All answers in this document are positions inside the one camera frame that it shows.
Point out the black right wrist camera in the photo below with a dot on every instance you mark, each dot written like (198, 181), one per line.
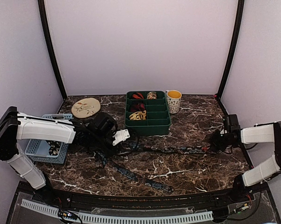
(231, 124)

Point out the green compartment organizer tray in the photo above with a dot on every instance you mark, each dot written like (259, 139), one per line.
(158, 119)

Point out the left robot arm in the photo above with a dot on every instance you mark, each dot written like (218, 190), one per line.
(11, 153)

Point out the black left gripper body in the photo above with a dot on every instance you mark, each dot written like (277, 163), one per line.
(100, 140)

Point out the black white patterned tie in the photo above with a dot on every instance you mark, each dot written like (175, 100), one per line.
(54, 147)

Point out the maroon navy striped rolled tie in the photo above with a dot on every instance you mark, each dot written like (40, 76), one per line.
(137, 107)

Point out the yellow patterned rolled tie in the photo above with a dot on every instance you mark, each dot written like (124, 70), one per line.
(138, 116)

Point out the black frame post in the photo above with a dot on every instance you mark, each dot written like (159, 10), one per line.
(50, 48)
(232, 49)

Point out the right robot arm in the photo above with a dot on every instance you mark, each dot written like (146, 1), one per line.
(266, 137)

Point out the left black frame post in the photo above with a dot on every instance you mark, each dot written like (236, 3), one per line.
(50, 48)

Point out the white slotted cable duct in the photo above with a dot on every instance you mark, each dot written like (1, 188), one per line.
(87, 218)

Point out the white mug yellow inside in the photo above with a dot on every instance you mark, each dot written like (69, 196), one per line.
(173, 98)

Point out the red navy striped rolled tie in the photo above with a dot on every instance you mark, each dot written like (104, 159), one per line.
(137, 95)

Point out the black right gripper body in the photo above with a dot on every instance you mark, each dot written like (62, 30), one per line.
(220, 142)

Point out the light blue plastic basket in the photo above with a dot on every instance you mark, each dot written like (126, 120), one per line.
(47, 149)

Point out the round bird-pattern plate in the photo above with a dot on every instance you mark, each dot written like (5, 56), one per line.
(85, 108)

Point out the right black frame post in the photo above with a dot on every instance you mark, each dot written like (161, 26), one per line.
(232, 49)

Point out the dark floral necktie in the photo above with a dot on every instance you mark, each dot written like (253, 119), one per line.
(146, 157)

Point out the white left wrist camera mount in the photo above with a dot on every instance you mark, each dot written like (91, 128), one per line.
(120, 136)

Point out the floral cream rolled tie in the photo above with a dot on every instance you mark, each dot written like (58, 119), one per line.
(152, 95)

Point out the black front rail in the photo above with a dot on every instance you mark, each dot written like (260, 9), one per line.
(80, 201)

